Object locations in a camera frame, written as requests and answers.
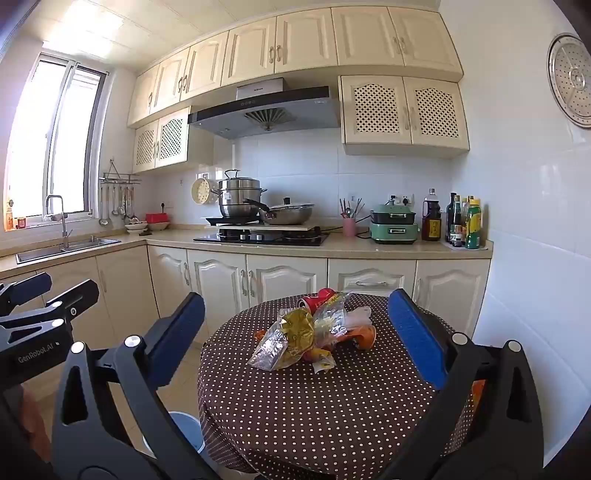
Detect black induction cooker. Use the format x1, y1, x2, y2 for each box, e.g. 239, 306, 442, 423
204, 215, 262, 227

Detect grey range hood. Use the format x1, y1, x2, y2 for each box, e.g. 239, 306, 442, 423
187, 78, 341, 140

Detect green yellow plastic bottle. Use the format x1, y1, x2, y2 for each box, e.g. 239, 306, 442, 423
465, 198, 482, 250

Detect gold foil snack bag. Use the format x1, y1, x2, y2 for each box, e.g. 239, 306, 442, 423
276, 308, 317, 370

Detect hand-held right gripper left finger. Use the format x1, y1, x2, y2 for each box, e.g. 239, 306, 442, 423
51, 292, 218, 480

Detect steel kitchen sink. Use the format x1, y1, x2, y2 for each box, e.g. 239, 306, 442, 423
16, 236, 122, 265

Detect round steel steamer plate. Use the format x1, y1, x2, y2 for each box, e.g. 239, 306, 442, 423
547, 33, 591, 129

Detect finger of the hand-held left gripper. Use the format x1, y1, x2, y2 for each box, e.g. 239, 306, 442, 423
0, 271, 52, 317
0, 278, 101, 343

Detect cream upper wall cabinets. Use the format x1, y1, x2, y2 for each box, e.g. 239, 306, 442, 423
127, 4, 465, 130

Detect red can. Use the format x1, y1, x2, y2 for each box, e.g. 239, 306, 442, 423
299, 288, 337, 315

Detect black gas stove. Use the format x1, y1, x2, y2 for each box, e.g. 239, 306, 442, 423
193, 227, 330, 247

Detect steel wok with lid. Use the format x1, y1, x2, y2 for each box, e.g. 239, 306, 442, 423
244, 197, 316, 226

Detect narrow cream lattice cabinet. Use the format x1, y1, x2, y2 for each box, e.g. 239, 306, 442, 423
133, 107, 190, 175

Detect wooden board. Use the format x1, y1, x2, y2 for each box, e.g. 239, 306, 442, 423
203, 222, 309, 230

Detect cream round colander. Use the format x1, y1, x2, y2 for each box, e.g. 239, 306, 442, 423
191, 175, 218, 206

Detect white bottle tray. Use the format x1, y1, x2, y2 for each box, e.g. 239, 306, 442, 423
444, 239, 491, 253

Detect wide cream lattice cabinet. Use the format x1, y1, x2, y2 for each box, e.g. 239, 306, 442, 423
338, 75, 471, 159

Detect cream lower kitchen cabinets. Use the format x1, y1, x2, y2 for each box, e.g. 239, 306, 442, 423
0, 222, 494, 402

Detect clear yellow print wrapper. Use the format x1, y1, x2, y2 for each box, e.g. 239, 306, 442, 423
313, 292, 354, 347

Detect blue trash bin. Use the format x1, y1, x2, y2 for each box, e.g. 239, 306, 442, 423
142, 410, 206, 462

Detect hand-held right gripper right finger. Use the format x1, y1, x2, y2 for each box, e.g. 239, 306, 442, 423
376, 288, 548, 480

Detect green electric cooker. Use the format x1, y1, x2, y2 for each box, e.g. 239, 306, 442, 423
368, 195, 420, 245

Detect orange packet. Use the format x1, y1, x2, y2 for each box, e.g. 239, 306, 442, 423
342, 325, 376, 352

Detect steel kitchen faucet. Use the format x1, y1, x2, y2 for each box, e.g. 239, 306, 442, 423
44, 195, 73, 250

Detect row of hanging utensils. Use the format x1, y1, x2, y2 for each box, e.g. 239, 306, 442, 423
98, 182, 140, 227

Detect slim dark glass bottle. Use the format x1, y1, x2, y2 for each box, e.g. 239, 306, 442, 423
445, 192, 458, 243

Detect metal utensil rack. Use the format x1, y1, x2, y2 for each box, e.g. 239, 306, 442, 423
99, 159, 142, 185

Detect clear plastic bag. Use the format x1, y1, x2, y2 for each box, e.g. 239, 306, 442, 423
248, 318, 289, 370

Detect large dark sauce bottle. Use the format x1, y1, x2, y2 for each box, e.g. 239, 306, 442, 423
421, 188, 443, 242

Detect dark bottle with label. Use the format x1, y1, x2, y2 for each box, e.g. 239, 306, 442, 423
451, 195, 464, 248

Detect steel steamer pot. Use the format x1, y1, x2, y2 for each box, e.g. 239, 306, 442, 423
210, 169, 269, 219

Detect brown polka dot tablecloth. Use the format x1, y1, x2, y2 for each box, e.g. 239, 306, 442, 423
198, 292, 481, 480

